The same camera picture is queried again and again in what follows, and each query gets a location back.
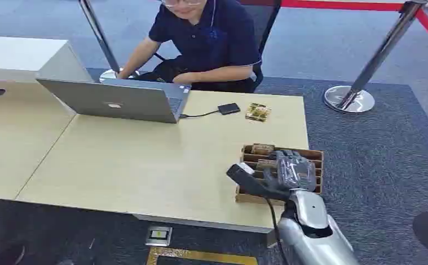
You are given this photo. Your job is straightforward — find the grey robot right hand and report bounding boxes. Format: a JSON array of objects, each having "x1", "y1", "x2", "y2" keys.
[{"x1": 264, "y1": 149, "x2": 317, "y2": 193}]

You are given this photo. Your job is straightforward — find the brown card in box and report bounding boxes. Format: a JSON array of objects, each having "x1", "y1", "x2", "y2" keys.
[
  {"x1": 255, "y1": 158, "x2": 278, "y2": 171},
  {"x1": 250, "y1": 144, "x2": 276, "y2": 156}
]

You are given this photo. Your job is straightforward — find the wooden card box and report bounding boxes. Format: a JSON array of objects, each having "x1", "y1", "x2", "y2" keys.
[{"x1": 235, "y1": 144, "x2": 325, "y2": 205}]

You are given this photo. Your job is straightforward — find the black external drive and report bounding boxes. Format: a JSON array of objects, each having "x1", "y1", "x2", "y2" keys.
[{"x1": 217, "y1": 103, "x2": 242, "y2": 116}]

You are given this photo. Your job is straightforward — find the yellow floor tape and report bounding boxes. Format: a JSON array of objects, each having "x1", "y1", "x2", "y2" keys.
[{"x1": 146, "y1": 247, "x2": 259, "y2": 265}]

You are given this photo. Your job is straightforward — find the metal floor socket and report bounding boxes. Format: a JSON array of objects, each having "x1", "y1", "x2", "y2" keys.
[{"x1": 145, "y1": 226, "x2": 173, "y2": 247}]

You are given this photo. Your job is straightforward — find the person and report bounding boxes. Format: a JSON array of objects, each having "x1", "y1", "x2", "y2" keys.
[{"x1": 116, "y1": 0, "x2": 263, "y2": 94}]

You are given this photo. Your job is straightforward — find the grey laptop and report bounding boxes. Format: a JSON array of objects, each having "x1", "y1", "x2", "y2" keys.
[{"x1": 35, "y1": 77, "x2": 192, "y2": 124}]

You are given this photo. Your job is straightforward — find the white cabinet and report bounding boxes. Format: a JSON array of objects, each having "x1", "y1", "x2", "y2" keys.
[{"x1": 0, "y1": 35, "x2": 93, "y2": 83}]

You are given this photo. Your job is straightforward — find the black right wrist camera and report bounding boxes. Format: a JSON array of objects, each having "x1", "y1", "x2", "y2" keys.
[{"x1": 226, "y1": 162, "x2": 291, "y2": 202}]

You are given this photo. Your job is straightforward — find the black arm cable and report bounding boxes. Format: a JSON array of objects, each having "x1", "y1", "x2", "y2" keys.
[{"x1": 264, "y1": 198, "x2": 290, "y2": 265}]

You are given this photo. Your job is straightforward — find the black drive cable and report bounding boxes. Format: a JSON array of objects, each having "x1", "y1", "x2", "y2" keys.
[{"x1": 179, "y1": 109, "x2": 221, "y2": 119}]

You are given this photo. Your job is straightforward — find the chrome stanchion post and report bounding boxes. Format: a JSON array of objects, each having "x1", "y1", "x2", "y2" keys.
[
  {"x1": 78, "y1": 0, "x2": 142, "y2": 83},
  {"x1": 323, "y1": 0, "x2": 428, "y2": 114}
]

